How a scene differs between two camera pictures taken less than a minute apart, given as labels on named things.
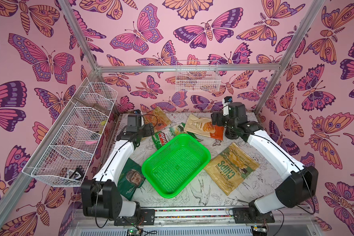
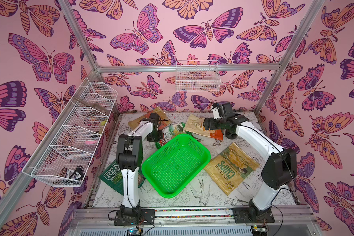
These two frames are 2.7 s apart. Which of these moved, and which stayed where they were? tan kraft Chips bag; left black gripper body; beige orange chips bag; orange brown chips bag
Moved: left black gripper body
Stayed: orange brown chips bag; tan kraft Chips bag; beige orange chips bag
